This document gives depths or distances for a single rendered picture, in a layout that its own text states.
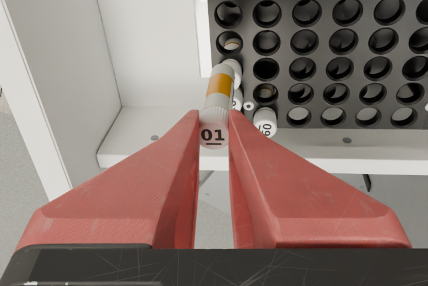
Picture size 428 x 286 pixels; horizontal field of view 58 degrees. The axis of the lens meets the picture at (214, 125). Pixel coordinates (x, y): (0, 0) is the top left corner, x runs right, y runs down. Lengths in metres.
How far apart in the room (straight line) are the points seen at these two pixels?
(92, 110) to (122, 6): 0.07
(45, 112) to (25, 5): 0.05
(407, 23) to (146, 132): 0.17
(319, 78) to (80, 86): 0.14
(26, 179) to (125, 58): 1.50
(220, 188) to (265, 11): 1.27
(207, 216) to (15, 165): 0.79
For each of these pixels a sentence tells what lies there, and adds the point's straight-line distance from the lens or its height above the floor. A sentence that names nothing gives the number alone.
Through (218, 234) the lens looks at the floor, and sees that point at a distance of 1.70.
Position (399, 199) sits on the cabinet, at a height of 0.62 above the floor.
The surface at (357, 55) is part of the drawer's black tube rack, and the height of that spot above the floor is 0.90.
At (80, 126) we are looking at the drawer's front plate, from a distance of 0.24.
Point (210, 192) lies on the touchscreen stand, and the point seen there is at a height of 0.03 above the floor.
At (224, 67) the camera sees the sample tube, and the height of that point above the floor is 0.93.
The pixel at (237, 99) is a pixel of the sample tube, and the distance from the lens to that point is 0.19.
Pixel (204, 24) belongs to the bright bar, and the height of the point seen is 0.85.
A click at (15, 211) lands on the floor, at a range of 1.94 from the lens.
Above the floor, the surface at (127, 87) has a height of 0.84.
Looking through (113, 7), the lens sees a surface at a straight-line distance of 0.27.
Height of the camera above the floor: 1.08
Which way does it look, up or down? 55 degrees down
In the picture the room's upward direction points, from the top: 170 degrees counter-clockwise
